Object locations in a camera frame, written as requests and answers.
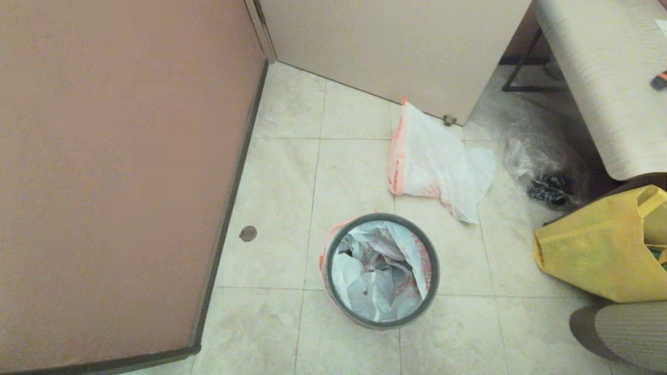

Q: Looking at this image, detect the grey bin rim ring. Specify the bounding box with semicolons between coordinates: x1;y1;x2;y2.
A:
324;212;441;330

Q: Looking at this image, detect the white drawstring trash bag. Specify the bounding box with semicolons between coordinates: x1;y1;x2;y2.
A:
387;99;497;224
319;218;436;322

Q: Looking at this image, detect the clear crumpled plastic bag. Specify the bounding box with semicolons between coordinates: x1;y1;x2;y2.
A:
503;122;589;209

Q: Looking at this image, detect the yellow fabric tote bag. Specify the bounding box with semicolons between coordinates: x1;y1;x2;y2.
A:
533;185;667;304

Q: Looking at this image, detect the beige door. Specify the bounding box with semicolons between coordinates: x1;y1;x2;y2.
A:
258;0;532;126

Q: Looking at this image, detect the beige wood-grain table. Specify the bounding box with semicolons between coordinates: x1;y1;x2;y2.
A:
534;0;667;182

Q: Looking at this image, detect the dark brown curved furniture base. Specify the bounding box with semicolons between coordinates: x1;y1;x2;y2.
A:
545;173;667;226

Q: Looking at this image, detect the grey ribbed round seat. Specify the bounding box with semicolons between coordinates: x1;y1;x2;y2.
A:
569;302;667;373

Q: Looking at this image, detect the grey door frame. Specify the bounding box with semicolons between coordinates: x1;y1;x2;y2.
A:
244;0;277;64

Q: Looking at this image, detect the dark metal table leg frame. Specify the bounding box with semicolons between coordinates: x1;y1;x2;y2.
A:
502;29;569;93

